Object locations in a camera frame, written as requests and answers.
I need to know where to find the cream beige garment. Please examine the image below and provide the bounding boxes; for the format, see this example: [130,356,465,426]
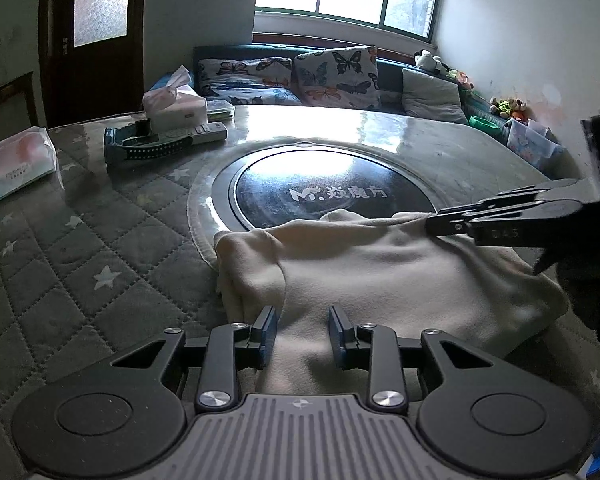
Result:
[214,209,569,396]

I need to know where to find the clear storage box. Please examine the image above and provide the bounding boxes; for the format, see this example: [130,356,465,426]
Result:
[506,119,564,171]

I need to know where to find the colourful plush toys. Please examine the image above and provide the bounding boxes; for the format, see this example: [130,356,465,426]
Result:
[489,96,527,122]

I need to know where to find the grey plain pillow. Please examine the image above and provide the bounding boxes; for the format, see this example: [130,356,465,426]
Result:
[402,68,467,125]

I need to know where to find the round black induction plate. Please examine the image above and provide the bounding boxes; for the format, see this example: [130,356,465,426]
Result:
[211,144,437,231]

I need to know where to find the panda plush toy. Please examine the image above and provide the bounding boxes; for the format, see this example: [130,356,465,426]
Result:
[414,50,450,76]

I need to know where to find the dark green sofa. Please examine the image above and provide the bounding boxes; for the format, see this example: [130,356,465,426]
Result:
[193,44,504,127]

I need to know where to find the white remote control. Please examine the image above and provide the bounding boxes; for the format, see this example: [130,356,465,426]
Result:
[159,120,230,146]

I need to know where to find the small flat packets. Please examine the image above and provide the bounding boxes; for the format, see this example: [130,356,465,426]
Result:
[206,100,235,122]

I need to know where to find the right butterfly pillow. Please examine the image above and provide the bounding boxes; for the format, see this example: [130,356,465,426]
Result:
[294,46,381,110]

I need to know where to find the butterfly pillow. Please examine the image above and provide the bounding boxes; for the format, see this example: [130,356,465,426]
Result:
[197,56,302,105]
[294,46,381,110]

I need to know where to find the pink tissue box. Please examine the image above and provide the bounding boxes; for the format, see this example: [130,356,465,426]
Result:
[143,65,208,133]

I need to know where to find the left butterfly pillow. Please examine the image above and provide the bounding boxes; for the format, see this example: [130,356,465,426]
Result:
[197,56,302,105]

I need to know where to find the wrapped tissue pack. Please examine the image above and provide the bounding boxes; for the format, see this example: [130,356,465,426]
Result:
[0,127,58,200]

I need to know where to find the dark wooden console table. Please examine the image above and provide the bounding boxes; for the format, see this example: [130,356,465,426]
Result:
[0,72,40,141]

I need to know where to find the dark door with glass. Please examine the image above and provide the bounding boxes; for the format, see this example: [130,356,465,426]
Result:
[38,0,145,126]

